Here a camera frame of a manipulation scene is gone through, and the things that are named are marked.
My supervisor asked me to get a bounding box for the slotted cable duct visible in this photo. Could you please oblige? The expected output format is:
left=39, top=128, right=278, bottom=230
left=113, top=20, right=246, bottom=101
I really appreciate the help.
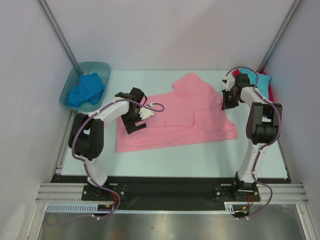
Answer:
left=224, top=202, right=253, bottom=215
left=46, top=202, right=118, bottom=213

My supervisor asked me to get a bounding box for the blue crumpled t shirt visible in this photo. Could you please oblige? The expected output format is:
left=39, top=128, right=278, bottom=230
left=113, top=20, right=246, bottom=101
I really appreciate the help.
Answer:
left=66, top=73, right=105, bottom=108

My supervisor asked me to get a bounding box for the front aluminium rail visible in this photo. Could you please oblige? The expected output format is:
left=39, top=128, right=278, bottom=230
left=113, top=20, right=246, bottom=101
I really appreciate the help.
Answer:
left=35, top=183, right=309, bottom=204

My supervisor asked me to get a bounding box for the aluminium corner post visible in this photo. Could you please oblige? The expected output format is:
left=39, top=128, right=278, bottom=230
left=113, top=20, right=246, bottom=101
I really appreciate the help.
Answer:
left=36, top=0, right=78, bottom=67
left=257, top=0, right=304, bottom=72

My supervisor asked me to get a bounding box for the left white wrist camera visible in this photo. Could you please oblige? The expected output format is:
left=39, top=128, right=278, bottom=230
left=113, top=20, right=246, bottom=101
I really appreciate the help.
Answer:
left=139, top=102, right=155, bottom=120

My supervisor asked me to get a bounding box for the red folded t shirt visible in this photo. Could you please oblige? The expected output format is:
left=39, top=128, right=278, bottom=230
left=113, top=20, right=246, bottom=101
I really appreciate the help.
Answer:
left=232, top=68, right=274, bottom=102

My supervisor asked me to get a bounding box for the right aluminium corner post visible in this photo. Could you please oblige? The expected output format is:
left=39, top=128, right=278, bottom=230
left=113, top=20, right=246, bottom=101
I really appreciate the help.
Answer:
left=257, top=0, right=304, bottom=72

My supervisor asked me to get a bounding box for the teal plastic bin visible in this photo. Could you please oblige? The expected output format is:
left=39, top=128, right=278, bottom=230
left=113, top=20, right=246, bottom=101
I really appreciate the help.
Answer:
left=59, top=61, right=111, bottom=112

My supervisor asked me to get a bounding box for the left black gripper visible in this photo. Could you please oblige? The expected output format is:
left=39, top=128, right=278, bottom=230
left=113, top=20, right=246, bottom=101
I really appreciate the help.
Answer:
left=121, top=106, right=147, bottom=134

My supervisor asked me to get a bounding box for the right slotted cable duct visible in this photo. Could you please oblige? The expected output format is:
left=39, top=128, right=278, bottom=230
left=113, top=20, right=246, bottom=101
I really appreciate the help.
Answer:
left=224, top=202, right=253, bottom=215

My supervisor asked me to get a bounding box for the left slotted cable duct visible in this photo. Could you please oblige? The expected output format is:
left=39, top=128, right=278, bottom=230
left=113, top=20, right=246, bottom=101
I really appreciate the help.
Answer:
left=46, top=202, right=118, bottom=213

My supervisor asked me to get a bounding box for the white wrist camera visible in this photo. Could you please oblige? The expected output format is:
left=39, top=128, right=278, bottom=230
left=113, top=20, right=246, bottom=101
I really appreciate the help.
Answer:
left=139, top=102, right=155, bottom=120
left=222, top=77, right=235, bottom=92

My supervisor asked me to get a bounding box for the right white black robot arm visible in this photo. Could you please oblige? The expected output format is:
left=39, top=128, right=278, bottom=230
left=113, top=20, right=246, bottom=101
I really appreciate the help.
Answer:
left=221, top=73, right=283, bottom=201

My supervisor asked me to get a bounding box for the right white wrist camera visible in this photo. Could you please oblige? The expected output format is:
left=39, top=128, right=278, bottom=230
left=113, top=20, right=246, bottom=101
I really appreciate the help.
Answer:
left=222, top=77, right=235, bottom=92

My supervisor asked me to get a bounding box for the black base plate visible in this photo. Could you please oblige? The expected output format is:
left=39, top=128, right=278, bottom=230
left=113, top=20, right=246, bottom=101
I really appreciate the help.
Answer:
left=49, top=174, right=293, bottom=211

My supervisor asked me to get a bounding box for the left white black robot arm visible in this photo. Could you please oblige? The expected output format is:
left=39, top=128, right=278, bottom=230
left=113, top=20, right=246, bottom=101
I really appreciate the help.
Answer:
left=68, top=87, right=147, bottom=200

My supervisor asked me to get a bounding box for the teal folded t shirt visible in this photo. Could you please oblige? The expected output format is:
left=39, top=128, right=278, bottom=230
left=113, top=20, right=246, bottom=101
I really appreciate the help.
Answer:
left=238, top=67, right=271, bottom=100

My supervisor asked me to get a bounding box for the pink t shirt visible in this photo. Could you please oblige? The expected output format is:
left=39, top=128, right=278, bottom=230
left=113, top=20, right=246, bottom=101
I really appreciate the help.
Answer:
left=116, top=73, right=238, bottom=153

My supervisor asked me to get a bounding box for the left aluminium corner post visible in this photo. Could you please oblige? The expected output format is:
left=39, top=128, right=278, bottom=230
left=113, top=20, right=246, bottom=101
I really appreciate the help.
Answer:
left=36, top=0, right=78, bottom=67

